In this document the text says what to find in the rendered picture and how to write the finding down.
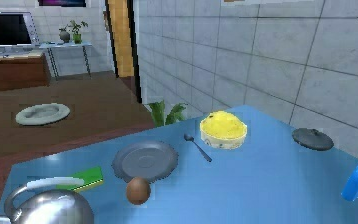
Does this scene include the green potted plant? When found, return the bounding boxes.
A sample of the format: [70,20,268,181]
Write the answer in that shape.
[67,19,89,45]

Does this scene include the brown egg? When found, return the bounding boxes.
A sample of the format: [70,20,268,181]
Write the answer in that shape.
[125,176,152,206]

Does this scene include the green sponge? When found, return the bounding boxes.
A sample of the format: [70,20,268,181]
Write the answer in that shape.
[55,165,105,194]

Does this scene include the grey plate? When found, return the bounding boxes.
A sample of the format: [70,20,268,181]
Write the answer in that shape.
[111,140,180,184]

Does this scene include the pale blue side table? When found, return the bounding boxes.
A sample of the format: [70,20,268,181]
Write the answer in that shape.
[39,41,93,80]

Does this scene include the pale grey floor cushion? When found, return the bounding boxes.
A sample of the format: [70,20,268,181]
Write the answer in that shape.
[14,102,71,127]

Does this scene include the dark grey pot lid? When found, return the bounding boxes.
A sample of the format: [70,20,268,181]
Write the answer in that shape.
[291,127,335,152]

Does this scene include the yellow food in white bowl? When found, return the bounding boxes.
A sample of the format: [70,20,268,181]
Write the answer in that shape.
[199,110,248,150]

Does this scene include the dark grey vase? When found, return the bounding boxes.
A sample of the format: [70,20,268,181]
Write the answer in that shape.
[58,27,71,44]

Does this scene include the grey metal spoon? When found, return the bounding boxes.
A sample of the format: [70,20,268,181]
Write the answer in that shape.
[183,133,213,163]

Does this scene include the brown wooden tv cabinet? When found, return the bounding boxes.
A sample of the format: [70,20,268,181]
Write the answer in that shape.
[0,50,52,94]

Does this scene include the green house plant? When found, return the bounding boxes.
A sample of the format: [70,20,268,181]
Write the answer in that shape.
[147,100,189,128]

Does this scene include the framed wall picture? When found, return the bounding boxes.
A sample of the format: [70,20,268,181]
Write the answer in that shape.
[37,0,88,8]

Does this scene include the black television set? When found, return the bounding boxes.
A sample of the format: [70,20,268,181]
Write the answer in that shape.
[0,11,41,48]

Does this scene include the silver metal kettle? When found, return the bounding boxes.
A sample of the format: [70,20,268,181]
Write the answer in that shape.
[0,176,95,224]

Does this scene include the orange wooden room door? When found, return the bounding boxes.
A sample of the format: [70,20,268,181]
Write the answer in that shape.
[104,0,143,104]

